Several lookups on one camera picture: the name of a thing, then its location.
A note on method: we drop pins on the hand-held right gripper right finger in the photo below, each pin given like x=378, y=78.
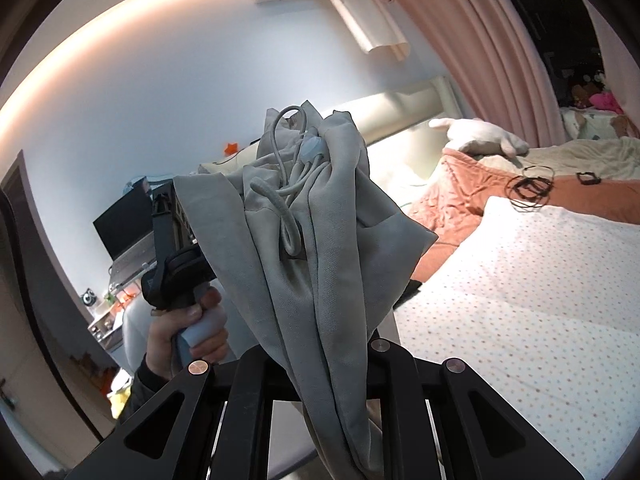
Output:
x=400, y=385

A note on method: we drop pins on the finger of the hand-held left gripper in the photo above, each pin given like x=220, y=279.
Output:
x=161, y=225

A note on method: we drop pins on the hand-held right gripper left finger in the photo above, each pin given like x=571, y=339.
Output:
x=250, y=385

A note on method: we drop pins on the person's left forearm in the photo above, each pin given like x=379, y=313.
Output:
x=135, y=390

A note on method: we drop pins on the person's left hand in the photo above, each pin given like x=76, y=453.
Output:
x=160, y=345

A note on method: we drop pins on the black laptop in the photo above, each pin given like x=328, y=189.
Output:
x=125, y=230

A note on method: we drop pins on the white chair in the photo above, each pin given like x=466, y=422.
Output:
x=132, y=330

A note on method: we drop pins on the orange star toy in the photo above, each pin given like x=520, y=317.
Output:
x=231, y=148

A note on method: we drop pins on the white dotted quilt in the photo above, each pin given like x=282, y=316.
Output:
x=525, y=300

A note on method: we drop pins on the orange-brown blanket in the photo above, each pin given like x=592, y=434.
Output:
x=460, y=190

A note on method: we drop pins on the white plush toy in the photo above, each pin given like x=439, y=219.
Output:
x=480, y=135

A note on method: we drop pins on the cream bed headboard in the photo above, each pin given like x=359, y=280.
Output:
x=400, y=105

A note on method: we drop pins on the beige patterned blanket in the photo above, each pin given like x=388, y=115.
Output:
x=590, y=155

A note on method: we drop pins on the brown plush toy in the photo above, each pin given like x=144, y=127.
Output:
x=580, y=92

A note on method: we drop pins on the pink curtain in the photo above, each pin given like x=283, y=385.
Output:
x=480, y=45
x=607, y=45

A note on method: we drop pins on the pink plush toy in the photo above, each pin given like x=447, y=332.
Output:
x=607, y=100

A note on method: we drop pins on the dark window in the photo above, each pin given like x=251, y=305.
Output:
x=560, y=25

